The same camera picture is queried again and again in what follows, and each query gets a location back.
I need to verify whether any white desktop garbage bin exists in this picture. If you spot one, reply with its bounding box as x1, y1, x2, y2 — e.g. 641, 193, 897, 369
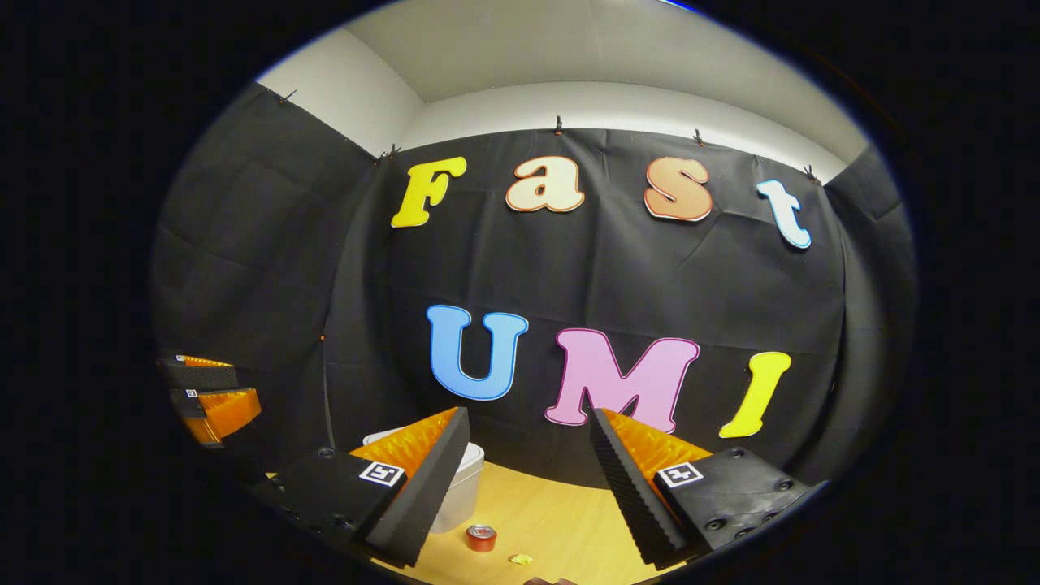
362, 427, 486, 535

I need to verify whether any black backdrop cloth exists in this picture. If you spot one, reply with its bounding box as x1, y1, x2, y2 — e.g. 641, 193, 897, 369
150, 81, 919, 488

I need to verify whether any wooden desktop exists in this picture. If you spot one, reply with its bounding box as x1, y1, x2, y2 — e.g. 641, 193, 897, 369
264, 459, 708, 585

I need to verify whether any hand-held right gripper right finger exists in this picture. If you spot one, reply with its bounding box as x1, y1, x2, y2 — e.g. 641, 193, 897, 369
588, 408, 813, 570

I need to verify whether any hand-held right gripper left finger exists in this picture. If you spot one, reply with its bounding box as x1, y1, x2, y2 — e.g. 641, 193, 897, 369
248, 406, 472, 570

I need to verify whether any row of small cloth clips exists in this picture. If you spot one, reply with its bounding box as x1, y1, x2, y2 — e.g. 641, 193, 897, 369
278, 89, 820, 184

